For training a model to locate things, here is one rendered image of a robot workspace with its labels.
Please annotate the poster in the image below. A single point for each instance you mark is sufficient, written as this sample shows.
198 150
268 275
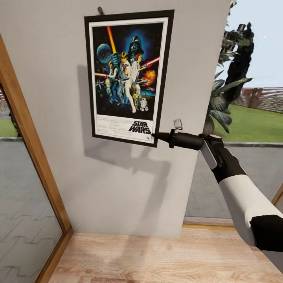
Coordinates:
127 58

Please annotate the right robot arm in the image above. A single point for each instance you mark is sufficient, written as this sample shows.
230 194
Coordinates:
256 220

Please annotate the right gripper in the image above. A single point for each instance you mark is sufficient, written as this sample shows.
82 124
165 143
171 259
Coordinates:
175 139

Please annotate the door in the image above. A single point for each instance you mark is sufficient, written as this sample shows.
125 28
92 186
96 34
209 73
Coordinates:
34 226

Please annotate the fixed window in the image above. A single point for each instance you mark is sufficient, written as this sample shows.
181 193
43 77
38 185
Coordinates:
245 109

